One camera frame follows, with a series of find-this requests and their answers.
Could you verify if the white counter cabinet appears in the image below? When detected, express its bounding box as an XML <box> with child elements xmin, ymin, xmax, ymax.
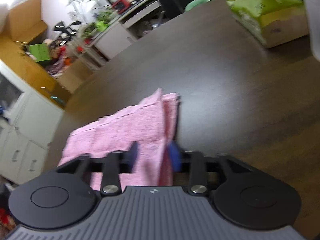
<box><xmin>88</xmin><ymin>0</ymin><xmax>162</xmax><ymax>60</ymax></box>

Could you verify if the green paper bag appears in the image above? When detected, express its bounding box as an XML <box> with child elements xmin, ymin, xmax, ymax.
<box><xmin>28</xmin><ymin>43</ymin><xmax>51</xmax><ymax>62</ymax></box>

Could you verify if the red blender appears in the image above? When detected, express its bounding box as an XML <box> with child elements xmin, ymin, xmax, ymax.
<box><xmin>109</xmin><ymin>0</ymin><xmax>131</xmax><ymax>14</ymax></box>

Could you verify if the pink towel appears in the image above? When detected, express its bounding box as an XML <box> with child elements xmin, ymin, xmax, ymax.
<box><xmin>59</xmin><ymin>88</ymin><xmax>179</xmax><ymax>189</ymax></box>

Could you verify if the green tissue pack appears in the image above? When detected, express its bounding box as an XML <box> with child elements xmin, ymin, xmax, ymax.
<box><xmin>226</xmin><ymin>0</ymin><xmax>309</xmax><ymax>48</ymax></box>

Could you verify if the potted green plant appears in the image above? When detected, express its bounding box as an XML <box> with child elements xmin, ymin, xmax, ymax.
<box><xmin>67</xmin><ymin>0</ymin><xmax>117</xmax><ymax>40</ymax></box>

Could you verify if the cardboard box on floor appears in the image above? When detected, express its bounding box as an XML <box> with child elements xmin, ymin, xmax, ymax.
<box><xmin>56</xmin><ymin>59</ymin><xmax>94</xmax><ymax>94</ymax></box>

